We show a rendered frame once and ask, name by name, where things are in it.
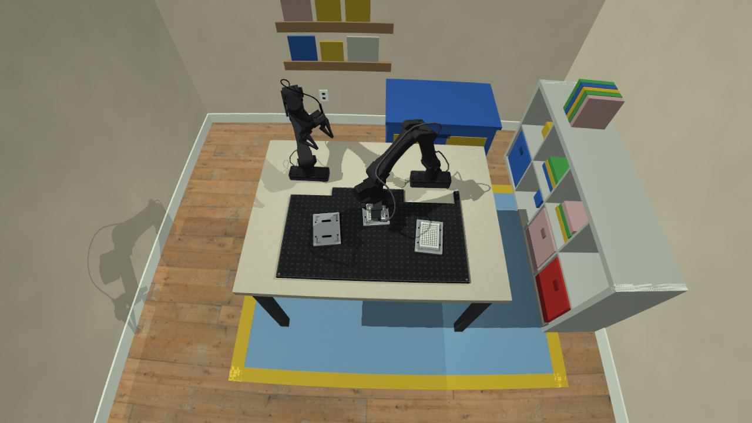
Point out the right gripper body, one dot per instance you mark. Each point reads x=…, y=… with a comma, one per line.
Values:
x=307, y=120

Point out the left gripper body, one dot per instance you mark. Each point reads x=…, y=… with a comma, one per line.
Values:
x=378, y=200

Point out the black perforated breadboard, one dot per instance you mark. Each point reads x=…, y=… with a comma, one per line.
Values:
x=372, y=253

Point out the white rectangular plate holder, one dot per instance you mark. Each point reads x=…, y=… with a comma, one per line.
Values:
x=326, y=229

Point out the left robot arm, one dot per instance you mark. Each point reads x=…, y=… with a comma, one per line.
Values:
x=433, y=174

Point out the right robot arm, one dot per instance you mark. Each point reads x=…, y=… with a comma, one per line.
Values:
x=306, y=160

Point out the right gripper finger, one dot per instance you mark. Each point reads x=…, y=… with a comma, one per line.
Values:
x=327, y=124
x=305, y=142

